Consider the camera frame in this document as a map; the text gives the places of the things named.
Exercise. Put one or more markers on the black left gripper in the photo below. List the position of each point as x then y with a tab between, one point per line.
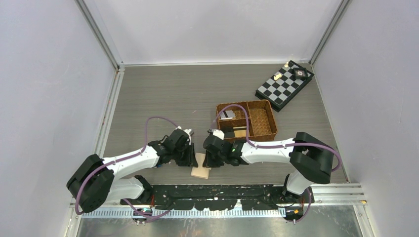
190	160

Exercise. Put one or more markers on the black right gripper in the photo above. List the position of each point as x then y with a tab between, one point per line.
208	162

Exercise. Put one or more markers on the beige leather card holder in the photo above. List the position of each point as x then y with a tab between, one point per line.
200	171

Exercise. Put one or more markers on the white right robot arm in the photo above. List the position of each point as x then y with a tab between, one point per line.
311	158

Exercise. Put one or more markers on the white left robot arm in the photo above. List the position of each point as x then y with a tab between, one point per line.
100	180

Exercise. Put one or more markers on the woven wicker divided basket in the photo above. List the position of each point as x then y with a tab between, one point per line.
253	118

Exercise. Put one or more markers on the small black square box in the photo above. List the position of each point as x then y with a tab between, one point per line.
300	73

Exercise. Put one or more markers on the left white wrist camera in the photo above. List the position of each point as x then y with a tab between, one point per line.
190	132

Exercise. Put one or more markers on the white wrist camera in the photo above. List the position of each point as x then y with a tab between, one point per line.
216	132
190	132

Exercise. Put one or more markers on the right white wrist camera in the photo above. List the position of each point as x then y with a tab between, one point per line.
216	132

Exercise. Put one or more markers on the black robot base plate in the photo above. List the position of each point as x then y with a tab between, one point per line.
217	197

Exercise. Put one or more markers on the aluminium frame rail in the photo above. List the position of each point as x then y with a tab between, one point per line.
96	23

